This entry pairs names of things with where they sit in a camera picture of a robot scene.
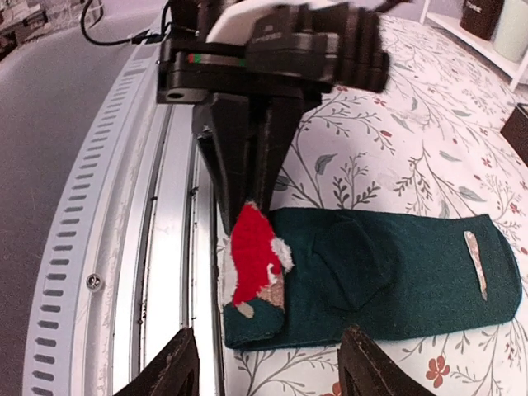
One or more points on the dark green sock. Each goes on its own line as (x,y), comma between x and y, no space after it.
(299,277)

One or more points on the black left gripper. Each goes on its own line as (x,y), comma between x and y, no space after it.
(243,138)

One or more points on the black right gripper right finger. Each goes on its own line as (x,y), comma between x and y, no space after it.
(365,370)

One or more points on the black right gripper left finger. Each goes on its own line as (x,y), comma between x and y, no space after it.
(174,371)

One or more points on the black mug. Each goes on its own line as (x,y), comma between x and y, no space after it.
(480,17)

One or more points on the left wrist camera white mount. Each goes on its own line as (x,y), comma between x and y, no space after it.
(236,23)

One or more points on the white shelf with black top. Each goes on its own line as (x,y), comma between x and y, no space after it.
(516,71)

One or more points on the pale green tumbler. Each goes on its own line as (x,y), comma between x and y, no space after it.
(511,36)

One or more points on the aluminium front rail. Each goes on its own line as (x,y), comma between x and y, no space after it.
(130,258)

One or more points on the black compartment storage box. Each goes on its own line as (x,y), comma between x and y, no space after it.
(515,129)

